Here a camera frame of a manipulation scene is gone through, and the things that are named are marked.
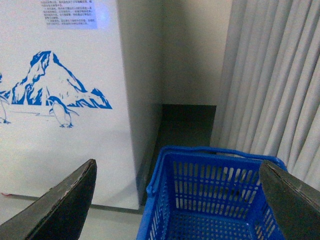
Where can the white blue chest freezer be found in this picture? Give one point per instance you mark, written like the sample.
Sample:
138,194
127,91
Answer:
70,95

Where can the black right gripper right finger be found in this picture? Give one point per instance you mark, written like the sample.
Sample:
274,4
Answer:
295,204

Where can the white pleated curtain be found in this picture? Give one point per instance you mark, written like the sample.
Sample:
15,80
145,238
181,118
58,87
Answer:
269,96

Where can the blue plastic shopping basket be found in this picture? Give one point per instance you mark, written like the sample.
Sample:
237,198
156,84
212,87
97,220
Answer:
205,193

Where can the white instruction sticker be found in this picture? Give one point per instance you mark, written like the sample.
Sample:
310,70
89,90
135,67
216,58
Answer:
69,14

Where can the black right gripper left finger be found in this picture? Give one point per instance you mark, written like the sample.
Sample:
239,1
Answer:
60,213

